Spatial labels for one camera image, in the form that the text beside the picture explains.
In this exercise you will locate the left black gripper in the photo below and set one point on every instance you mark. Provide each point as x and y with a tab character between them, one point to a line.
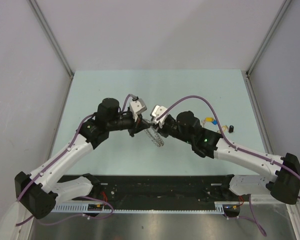
140	125

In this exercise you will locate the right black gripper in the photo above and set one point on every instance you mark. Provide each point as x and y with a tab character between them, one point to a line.
161	130

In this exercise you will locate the metal disc with keyrings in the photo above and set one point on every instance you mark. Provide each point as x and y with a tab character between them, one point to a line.
154	137

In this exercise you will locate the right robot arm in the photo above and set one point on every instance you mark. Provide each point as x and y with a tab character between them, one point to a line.
275	175

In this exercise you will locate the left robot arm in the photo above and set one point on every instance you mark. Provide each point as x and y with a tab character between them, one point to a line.
39	191

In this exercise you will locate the yellow key tag key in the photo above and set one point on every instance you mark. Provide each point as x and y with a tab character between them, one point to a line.
207	120

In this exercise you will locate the cream key tag key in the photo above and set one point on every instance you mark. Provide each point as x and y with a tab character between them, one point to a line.
224	128

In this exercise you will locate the small black cylinder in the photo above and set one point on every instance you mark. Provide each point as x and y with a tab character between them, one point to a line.
231	129

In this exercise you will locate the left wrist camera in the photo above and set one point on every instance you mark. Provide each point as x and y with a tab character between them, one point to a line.
137	107

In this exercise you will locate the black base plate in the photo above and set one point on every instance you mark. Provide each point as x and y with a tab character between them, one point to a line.
161	194

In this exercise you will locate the left aluminium frame post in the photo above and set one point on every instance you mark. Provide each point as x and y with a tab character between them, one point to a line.
42	20

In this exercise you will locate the aluminium frame post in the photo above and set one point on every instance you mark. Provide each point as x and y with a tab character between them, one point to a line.
284	8
42	20

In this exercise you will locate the right aluminium frame post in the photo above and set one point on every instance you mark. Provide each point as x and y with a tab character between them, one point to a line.
284	8

